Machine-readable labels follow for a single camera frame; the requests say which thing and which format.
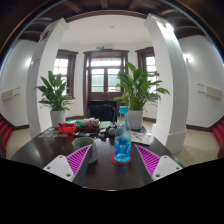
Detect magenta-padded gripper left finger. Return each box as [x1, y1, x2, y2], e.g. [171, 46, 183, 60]
[42, 143, 96, 184]

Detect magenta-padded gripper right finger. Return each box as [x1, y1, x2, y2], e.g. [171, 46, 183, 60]
[134, 143, 184, 183]

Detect clear bottle with blue cap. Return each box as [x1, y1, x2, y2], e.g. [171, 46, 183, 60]
[114, 105, 133, 165]

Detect white mug with dark print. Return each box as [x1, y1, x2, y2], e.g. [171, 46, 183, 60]
[71, 136, 99, 165]

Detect printed paper sheets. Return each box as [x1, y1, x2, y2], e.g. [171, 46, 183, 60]
[130, 130, 155, 147]

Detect red box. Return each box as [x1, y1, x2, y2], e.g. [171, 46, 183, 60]
[57, 123, 79, 135]

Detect box of snacks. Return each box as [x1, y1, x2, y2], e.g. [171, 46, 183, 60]
[78, 117, 101, 134]

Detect black chair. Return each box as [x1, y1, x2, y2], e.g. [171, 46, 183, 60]
[86, 99, 119, 123]

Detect small potted green plant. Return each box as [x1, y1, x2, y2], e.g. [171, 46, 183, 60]
[33, 70, 75, 128]

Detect large potted green plant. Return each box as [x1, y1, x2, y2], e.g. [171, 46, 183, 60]
[113, 62, 171, 131]

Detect red carpeted stairs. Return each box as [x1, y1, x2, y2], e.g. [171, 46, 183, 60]
[213, 119, 224, 151]
[0, 113, 16, 148]

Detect dark wooden glass door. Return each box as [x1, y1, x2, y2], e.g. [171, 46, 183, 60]
[83, 49, 130, 103]

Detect narrow dark-framed window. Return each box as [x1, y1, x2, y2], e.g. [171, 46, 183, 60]
[134, 46, 158, 100]

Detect wide dark-framed window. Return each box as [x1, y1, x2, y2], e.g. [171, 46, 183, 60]
[53, 49, 80, 100]

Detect white wall radiator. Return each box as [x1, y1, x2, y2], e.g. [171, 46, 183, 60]
[0, 87, 22, 102]
[197, 83, 224, 100]

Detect wall lamp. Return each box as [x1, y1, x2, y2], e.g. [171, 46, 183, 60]
[24, 58, 35, 69]
[182, 53, 195, 65]

